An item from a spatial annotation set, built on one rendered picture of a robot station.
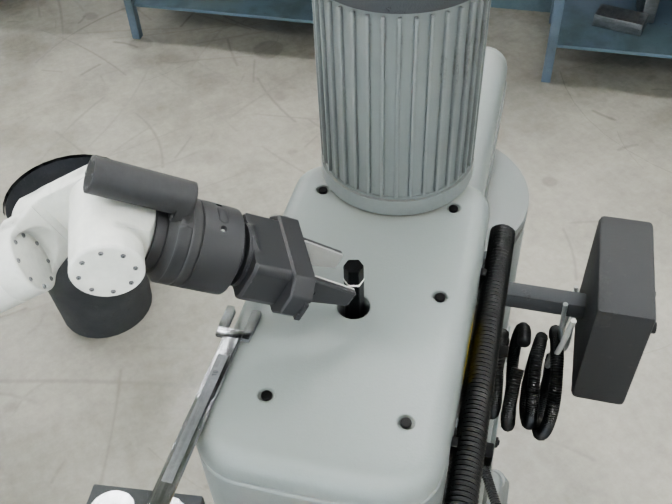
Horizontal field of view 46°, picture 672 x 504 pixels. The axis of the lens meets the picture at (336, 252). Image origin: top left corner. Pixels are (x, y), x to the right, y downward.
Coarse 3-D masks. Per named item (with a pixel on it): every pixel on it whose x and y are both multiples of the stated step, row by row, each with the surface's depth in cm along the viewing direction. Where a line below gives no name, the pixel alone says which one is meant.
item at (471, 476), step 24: (504, 240) 108; (504, 264) 105; (480, 288) 105; (504, 288) 103; (480, 312) 100; (504, 312) 101; (480, 336) 97; (480, 360) 94; (480, 384) 91; (480, 408) 89; (456, 432) 89; (480, 432) 88; (456, 456) 86; (480, 456) 86; (456, 480) 83; (480, 480) 84
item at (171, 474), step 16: (224, 320) 88; (256, 320) 88; (224, 336) 86; (240, 336) 86; (224, 352) 85; (208, 368) 83; (224, 368) 83; (208, 384) 82; (208, 400) 80; (192, 416) 79; (192, 432) 78; (176, 448) 77; (192, 448) 77; (176, 464) 76; (160, 480) 74; (176, 480) 74; (160, 496) 73
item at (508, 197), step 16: (496, 160) 158; (496, 176) 155; (512, 176) 154; (496, 192) 151; (512, 192) 151; (528, 192) 151; (496, 208) 148; (512, 208) 148; (496, 224) 145; (512, 224) 145; (512, 256) 149; (512, 272) 151; (496, 432) 181; (480, 496) 193
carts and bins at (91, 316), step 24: (48, 168) 314; (72, 168) 319; (24, 192) 310; (72, 288) 305; (144, 288) 331; (72, 312) 319; (96, 312) 317; (120, 312) 323; (144, 312) 337; (96, 336) 329
